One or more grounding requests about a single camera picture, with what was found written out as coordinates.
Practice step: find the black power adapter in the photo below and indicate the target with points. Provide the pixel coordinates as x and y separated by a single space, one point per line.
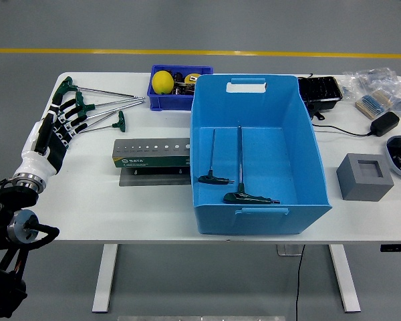
384 123

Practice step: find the taped resistor strip bundle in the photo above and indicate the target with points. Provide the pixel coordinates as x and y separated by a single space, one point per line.
374 103

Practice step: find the grey foam block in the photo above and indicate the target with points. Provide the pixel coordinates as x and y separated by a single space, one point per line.
354 187

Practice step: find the yellow tape measure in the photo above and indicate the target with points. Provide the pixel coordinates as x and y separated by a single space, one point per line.
191 78

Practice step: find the white table leg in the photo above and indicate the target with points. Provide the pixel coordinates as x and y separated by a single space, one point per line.
105 284
345 284

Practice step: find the black plastic tray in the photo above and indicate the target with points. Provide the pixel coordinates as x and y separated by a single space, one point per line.
319 90

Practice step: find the small dark blue bin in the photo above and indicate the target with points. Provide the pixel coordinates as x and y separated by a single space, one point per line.
160 103

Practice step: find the clear plastic parts bags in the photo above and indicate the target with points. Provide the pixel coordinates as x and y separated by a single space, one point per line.
371 78

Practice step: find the black table control panel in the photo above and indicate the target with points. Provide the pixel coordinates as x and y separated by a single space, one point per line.
397 248

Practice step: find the large light blue folding box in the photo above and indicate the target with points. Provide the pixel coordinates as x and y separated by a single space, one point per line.
240 220

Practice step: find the grey metal foot plate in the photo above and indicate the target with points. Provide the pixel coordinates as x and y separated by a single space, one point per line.
287 250

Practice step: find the grey green hex key stand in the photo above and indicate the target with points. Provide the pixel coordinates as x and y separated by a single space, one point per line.
147 162

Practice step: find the light blue oval tray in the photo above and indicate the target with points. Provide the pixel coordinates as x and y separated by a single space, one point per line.
392 165

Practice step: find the dark electronic parts pile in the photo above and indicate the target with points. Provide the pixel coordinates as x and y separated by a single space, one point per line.
182 87

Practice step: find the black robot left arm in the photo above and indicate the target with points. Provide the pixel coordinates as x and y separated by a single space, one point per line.
6 197

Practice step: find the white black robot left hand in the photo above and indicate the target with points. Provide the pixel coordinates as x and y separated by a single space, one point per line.
50 154

